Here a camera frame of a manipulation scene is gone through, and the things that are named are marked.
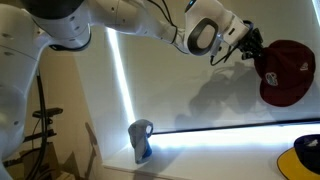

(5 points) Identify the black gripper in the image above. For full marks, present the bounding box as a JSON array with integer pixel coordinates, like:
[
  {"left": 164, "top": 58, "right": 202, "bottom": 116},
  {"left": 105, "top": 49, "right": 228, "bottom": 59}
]
[{"left": 237, "top": 20, "right": 267, "bottom": 61}]

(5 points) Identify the maroon baseball cap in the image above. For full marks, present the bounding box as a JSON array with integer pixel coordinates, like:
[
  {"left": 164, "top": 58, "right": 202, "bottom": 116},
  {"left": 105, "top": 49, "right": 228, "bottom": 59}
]
[{"left": 253, "top": 39, "right": 317, "bottom": 108}]

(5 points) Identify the navy cap with yellow brim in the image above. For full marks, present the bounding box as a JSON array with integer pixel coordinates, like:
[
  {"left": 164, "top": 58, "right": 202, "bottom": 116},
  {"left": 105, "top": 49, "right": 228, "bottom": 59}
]
[{"left": 276, "top": 133, "right": 320, "bottom": 180}]

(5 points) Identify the grey baseball cap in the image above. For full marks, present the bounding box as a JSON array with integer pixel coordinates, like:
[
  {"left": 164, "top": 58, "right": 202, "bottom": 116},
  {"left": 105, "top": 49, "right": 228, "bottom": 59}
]
[{"left": 127, "top": 118, "right": 155, "bottom": 165}]

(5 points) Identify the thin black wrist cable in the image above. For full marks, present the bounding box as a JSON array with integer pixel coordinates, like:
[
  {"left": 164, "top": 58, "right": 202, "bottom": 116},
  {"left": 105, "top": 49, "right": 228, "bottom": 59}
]
[{"left": 209, "top": 41, "right": 242, "bottom": 67}]

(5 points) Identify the black camera on stand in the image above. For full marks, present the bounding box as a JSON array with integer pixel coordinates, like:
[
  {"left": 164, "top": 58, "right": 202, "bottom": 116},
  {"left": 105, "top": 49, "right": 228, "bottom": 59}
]
[{"left": 19, "top": 107, "right": 64, "bottom": 158}]

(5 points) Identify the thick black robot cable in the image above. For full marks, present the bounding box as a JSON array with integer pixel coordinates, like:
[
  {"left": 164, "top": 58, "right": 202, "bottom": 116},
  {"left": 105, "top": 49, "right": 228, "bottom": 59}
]
[{"left": 25, "top": 68, "right": 50, "bottom": 180}]

